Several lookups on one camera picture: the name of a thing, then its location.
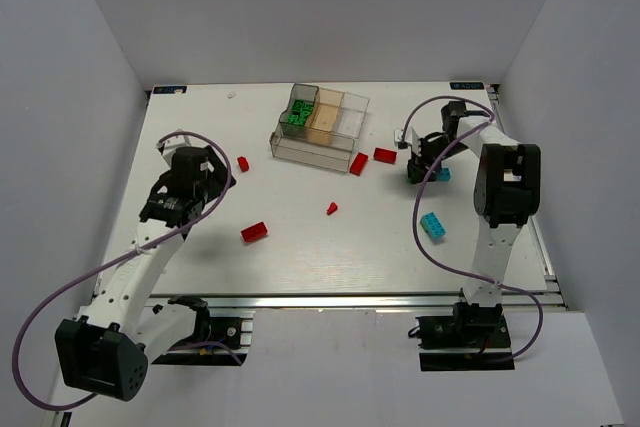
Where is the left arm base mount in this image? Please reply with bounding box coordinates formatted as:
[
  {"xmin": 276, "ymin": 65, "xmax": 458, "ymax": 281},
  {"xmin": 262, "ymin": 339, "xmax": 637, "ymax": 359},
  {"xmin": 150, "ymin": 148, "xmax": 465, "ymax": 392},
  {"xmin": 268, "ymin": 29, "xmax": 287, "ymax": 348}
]
[{"xmin": 153, "ymin": 296, "xmax": 253, "ymax": 367}]

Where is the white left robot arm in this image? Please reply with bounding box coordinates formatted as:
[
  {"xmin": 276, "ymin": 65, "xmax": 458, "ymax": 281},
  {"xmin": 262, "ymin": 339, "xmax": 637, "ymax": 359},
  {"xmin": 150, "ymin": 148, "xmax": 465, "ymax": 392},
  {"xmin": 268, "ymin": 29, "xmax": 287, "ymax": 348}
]
[{"xmin": 55, "ymin": 143, "xmax": 235, "ymax": 401}]

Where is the aluminium front rail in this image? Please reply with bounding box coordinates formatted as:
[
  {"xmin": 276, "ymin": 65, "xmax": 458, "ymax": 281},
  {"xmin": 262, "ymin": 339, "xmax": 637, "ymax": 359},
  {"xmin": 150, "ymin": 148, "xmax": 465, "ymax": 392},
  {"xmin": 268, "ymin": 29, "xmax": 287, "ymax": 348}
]
[{"xmin": 145, "ymin": 291, "xmax": 566, "ymax": 310}]

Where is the red lego beside front bin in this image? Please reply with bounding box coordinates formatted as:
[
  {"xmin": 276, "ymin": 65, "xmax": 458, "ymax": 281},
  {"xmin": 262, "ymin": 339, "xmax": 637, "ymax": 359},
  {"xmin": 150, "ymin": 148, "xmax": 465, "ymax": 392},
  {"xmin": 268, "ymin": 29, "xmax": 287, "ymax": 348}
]
[{"xmin": 349, "ymin": 152, "xmax": 369, "ymax": 176}]

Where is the green lego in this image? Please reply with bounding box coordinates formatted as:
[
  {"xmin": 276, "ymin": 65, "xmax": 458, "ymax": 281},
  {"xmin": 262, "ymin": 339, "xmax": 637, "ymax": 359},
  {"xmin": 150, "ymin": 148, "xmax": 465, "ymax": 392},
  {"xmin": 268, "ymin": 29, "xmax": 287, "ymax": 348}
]
[
  {"xmin": 291, "ymin": 99, "xmax": 308, "ymax": 112},
  {"xmin": 286, "ymin": 112, "xmax": 308, "ymax": 126},
  {"xmin": 408, "ymin": 172, "xmax": 425, "ymax": 185},
  {"xmin": 299, "ymin": 101, "xmax": 314, "ymax": 118}
]

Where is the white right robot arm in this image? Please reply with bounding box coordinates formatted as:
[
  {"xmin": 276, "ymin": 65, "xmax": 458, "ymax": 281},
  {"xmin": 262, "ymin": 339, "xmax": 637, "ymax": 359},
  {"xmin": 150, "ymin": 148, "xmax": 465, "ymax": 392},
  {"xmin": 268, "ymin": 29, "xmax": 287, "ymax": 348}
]
[{"xmin": 396, "ymin": 95, "xmax": 541, "ymax": 309}]

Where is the blue corner label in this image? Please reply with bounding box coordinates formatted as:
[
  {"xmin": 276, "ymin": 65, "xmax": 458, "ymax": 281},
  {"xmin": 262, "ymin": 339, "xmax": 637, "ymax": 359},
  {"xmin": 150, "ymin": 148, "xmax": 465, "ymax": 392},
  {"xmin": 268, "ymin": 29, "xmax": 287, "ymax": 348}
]
[
  {"xmin": 152, "ymin": 85, "xmax": 187, "ymax": 95},
  {"xmin": 449, "ymin": 81, "xmax": 485, "ymax": 91}
]

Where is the large red lego brick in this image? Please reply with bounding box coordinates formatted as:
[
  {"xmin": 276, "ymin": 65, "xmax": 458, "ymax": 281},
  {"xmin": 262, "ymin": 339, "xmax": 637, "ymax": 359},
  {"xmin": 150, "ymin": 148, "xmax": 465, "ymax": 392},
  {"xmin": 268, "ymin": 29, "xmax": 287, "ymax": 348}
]
[{"xmin": 240, "ymin": 222, "xmax": 268, "ymax": 244}]

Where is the long clear front bin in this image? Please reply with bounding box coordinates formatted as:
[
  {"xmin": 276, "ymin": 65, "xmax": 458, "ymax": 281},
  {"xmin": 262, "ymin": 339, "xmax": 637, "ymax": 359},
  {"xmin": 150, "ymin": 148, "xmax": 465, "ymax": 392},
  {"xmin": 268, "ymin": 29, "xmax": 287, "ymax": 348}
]
[{"xmin": 269, "ymin": 131, "xmax": 352, "ymax": 173}]

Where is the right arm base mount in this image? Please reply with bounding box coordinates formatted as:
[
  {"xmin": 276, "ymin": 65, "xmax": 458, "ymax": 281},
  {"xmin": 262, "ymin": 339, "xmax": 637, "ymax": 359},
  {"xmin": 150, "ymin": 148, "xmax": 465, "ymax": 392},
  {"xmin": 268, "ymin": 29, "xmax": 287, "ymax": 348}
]
[{"xmin": 407, "ymin": 315, "xmax": 515, "ymax": 372}]

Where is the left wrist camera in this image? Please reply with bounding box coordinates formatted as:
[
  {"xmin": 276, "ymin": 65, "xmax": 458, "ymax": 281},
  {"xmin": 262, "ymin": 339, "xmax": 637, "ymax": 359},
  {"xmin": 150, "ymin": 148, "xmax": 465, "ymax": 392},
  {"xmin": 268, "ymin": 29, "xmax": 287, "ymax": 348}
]
[{"xmin": 156, "ymin": 131, "xmax": 192, "ymax": 166}]

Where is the blue corner label right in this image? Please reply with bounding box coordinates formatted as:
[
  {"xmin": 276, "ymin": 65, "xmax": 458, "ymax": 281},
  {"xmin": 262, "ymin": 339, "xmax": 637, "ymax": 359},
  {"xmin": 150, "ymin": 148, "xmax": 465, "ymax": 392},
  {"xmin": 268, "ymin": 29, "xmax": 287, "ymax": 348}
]
[{"xmin": 449, "ymin": 81, "xmax": 485, "ymax": 91}]

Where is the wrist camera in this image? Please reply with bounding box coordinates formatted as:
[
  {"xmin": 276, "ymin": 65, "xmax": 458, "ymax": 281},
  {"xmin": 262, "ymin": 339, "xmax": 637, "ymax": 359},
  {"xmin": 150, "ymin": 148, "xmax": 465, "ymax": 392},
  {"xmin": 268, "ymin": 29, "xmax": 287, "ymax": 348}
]
[
  {"xmin": 394, "ymin": 127, "xmax": 420, "ymax": 153},
  {"xmin": 156, "ymin": 131, "xmax": 192, "ymax": 166}
]

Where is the blue corner label left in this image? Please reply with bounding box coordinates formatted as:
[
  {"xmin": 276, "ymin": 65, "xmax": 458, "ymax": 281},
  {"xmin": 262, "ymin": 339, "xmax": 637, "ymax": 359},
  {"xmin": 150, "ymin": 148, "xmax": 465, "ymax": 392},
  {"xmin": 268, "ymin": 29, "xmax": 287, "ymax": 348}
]
[{"xmin": 152, "ymin": 85, "xmax": 187, "ymax": 95}]

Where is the large cyan lego brick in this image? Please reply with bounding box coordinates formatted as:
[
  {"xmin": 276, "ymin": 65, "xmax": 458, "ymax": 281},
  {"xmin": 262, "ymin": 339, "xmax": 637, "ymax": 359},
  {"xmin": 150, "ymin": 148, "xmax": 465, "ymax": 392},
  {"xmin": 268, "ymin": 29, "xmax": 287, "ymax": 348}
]
[{"xmin": 419, "ymin": 212, "xmax": 446, "ymax": 242}]

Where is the amber plastic bin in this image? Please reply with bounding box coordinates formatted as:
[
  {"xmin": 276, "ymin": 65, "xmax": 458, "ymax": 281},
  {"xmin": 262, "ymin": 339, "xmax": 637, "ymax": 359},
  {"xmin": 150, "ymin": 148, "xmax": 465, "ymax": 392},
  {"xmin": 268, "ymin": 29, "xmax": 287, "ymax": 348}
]
[{"xmin": 305, "ymin": 88, "xmax": 345, "ymax": 146}]

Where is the small cyan lego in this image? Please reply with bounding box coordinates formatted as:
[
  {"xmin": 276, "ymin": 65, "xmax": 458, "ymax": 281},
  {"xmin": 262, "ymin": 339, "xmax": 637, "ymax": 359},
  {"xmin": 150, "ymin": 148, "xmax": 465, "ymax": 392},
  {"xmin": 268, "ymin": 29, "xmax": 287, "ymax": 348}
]
[{"xmin": 436, "ymin": 167, "xmax": 451, "ymax": 182}]

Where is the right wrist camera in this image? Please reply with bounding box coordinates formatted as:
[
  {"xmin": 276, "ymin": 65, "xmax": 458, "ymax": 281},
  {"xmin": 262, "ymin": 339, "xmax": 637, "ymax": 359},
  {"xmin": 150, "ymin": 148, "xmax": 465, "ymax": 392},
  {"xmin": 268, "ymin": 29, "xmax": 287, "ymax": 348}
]
[{"xmin": 394, "ymin": 127, "xmax": 420, "ymax": 153}]

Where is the small red slope lego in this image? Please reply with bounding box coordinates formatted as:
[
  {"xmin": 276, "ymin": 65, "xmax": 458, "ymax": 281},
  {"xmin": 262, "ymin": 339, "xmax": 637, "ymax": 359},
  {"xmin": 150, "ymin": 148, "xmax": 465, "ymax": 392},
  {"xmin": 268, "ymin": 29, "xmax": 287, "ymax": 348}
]
[{"xmin": 327, "ymin": 202, "xmax": 338, "ymax": 215}]

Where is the smoky grey plastic bin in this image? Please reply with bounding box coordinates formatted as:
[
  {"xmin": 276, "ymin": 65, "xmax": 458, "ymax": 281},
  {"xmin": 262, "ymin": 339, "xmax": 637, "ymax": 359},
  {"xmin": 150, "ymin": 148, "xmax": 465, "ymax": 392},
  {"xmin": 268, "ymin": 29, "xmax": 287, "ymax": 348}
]
[{"xmin": 279, "ymin": 83, "xmax": 319, "ymax": 139}]

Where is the small red lego block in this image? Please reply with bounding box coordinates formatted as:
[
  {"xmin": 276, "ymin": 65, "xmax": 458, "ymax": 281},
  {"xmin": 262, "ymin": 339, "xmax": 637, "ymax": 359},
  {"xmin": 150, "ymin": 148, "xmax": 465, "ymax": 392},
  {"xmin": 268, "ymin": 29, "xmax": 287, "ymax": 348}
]
[{"xmin": 237, "ymin": 156, "xmax": 250, "ymax": 172}]

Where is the red lego brick right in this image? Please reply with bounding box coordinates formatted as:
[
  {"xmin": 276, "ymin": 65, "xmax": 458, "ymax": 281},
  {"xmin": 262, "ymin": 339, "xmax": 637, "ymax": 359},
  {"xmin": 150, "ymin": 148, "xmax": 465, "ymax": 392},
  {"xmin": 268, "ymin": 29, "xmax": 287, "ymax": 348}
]
[{"xmin": 373, "ymin": 148, "xmax": 397, "ymax": 164}]

